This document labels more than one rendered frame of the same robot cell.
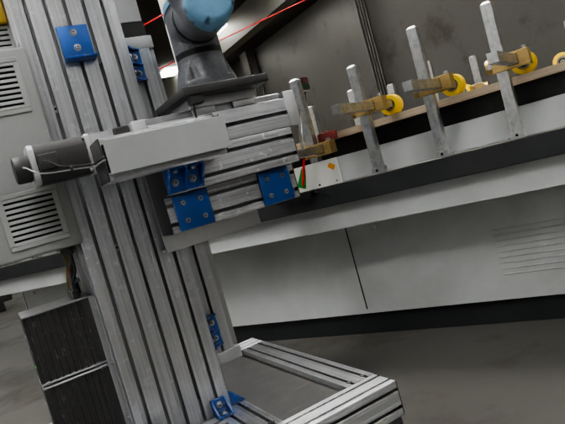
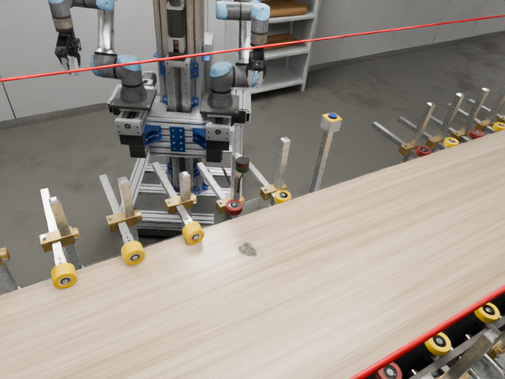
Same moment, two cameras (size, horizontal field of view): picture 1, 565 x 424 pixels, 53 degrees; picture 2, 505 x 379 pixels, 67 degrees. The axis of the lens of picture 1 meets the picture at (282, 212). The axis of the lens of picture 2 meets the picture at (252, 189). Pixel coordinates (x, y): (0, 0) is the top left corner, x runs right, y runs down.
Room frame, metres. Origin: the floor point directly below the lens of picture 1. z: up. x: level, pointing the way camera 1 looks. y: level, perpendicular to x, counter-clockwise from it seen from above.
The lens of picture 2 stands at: (2.89, -1.42, 2.14)
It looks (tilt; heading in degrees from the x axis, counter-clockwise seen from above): 41 degrees down; 113
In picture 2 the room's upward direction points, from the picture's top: 6 degrees clockwise
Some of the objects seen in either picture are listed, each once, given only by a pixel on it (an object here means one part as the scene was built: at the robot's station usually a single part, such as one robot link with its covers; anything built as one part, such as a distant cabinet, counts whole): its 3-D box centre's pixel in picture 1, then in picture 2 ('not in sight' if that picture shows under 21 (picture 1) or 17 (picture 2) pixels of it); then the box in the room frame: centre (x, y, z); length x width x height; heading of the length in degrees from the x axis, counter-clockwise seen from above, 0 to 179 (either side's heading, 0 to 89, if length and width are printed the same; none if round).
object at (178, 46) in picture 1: (191, 24); (128, 68); (1.43, 0.09, 1.20); 0.13 x 0.12 x 0.14; 21
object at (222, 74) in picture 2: not in sight; (222, 75); (1.88, 0.33, 1.20); 0.13 x 0.12 x 0.14; 35
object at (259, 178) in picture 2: not in sight; (261, 181); (2.31, 0.04, 0.84); 0.44 x 0.03 x 0.04; 146
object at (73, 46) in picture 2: not in sight; (68, 40); (1.43, -0.25, 1.46); 0.09 x 0.08 x 0.12; 118
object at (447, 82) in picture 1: (433, 86); (125, 219); (1.98, -0.62, 0.94); 0.14 x 0.06 x 0.05; 56
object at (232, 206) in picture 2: (330, 145); (233, 212); (2.31, -0.26, 0.85); 0.08 x 0.08 x 0.11
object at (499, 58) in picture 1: (509, 59); (52, 228); (1.78, -0.81, 0.95); 0.50 x 0.04 x 0.04; 146
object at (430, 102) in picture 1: (429, 94); (131, 222); (1.99, -0.60, 0.92); 0.04 x 0.04 x 0.48; 56
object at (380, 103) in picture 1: (368, 107); (181, 203); (2.12, -0.41, 0.94); 0.14 x 0.06 x 0.05; 56
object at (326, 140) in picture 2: not in sight; (320, 165); (2.56, 0.24, 0.92); 0.05 x 0.05 x 0.45; 56
